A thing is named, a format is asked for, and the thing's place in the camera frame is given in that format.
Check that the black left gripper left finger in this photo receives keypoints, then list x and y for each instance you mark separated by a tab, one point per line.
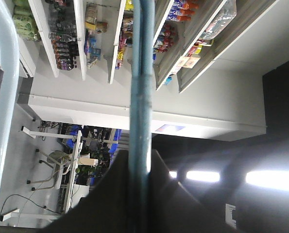
106	209

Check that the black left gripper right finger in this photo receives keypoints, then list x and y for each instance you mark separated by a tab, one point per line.
172	209

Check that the light blue shopping basket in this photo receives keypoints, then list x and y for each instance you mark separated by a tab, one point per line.
140	108

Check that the grey office chair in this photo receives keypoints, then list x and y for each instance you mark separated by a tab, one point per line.
59	163

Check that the white store shelving unit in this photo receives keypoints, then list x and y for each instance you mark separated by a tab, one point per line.
80	36

